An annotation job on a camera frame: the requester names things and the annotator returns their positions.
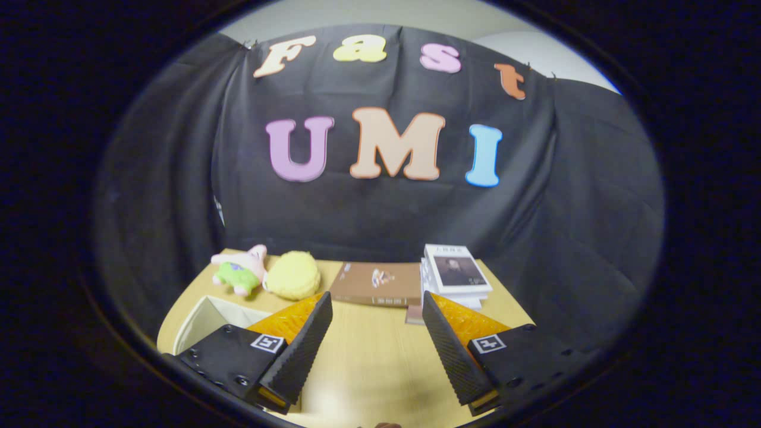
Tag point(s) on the white book with portrait cover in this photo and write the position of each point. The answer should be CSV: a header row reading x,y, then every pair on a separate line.
x,y
458,270

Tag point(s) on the yellow round plush toy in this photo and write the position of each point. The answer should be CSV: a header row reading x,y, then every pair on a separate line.
x,y
292,276

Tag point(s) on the pinkish brown book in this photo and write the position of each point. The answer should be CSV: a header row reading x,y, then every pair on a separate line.
x,y
414,315

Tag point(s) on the pink and green plush toy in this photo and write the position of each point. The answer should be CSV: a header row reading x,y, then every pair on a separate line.
x,y
241,270

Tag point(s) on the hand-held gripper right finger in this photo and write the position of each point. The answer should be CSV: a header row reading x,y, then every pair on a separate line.
x,y
455,351

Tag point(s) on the beige fabric storage box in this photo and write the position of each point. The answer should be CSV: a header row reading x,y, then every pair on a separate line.
x,y
211,315

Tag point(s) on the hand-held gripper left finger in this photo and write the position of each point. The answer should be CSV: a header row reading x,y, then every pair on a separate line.
x,y
300,351

